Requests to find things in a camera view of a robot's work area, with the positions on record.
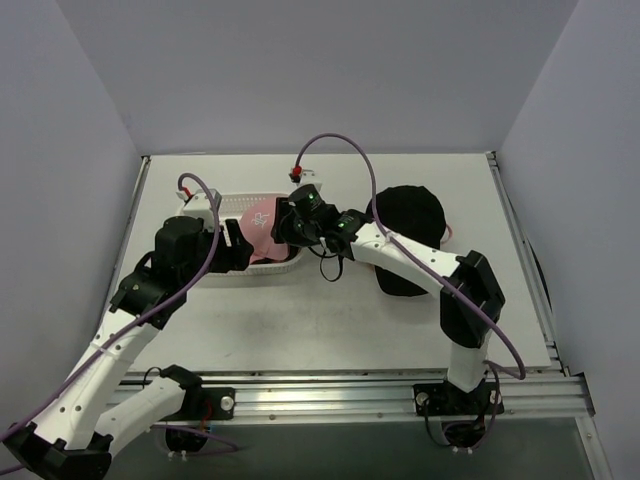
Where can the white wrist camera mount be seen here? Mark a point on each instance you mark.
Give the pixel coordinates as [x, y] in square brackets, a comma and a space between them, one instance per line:
[198, 205]
[300, 176]

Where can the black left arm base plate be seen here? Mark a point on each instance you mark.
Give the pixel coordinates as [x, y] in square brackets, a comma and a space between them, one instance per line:
[215, 402]

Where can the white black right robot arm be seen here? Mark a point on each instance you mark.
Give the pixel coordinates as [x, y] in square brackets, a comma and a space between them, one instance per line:
[470, 297]

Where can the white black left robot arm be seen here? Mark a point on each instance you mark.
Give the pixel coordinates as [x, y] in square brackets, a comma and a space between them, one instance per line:
[75, 436]

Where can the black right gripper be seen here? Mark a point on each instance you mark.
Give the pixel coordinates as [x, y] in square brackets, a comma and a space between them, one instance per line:
[281, 228]

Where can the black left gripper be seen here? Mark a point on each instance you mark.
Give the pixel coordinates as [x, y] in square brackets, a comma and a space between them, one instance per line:
[231, 247]

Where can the pink cap with white logo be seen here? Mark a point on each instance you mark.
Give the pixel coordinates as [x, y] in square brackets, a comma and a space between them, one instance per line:
[244, 222]

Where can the aluminium mounting rail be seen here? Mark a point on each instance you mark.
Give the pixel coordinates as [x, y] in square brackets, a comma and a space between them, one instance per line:
[263, 399]

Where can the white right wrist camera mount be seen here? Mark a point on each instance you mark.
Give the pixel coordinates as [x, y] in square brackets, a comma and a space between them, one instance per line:
[300, 176]

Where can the black baseball cap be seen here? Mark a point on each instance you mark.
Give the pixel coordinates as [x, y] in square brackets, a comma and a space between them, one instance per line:
[417, 214]

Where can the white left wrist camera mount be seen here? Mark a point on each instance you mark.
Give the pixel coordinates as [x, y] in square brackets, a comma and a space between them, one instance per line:
[198, 205]

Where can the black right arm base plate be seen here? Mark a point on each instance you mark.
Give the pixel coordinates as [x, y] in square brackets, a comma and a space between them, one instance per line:
[439, 399]

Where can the dark green baseball cap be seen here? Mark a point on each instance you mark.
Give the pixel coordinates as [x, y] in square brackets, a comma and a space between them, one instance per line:
[261, 223]

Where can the white perforated plastic basket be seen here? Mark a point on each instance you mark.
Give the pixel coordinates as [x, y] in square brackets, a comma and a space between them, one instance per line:
[233, 206]

